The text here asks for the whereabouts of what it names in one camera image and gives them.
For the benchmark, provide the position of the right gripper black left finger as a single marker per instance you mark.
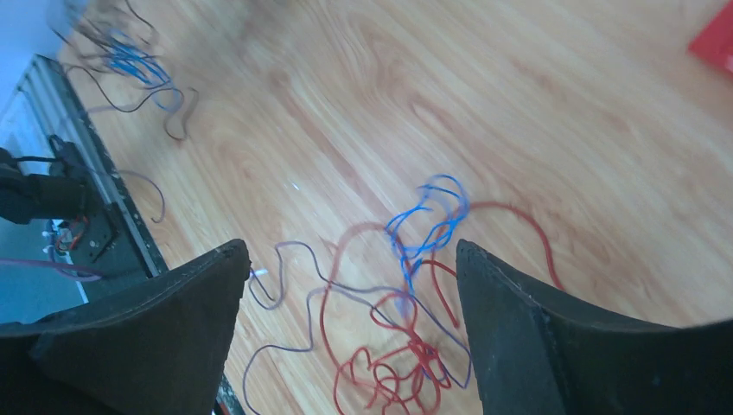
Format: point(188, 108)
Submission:
point(158, 347)

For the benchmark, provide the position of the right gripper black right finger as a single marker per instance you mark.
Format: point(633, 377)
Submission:
point(539, 350)

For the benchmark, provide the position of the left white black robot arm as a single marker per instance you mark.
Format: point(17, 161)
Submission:
point(60, 187)

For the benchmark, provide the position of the red bin far left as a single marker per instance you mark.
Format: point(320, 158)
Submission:
point(713, 45)

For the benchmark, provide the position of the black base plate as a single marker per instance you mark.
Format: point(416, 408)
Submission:
point(115, 240)

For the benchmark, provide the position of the aluminium frame rail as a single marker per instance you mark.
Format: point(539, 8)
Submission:
point(33, 111)

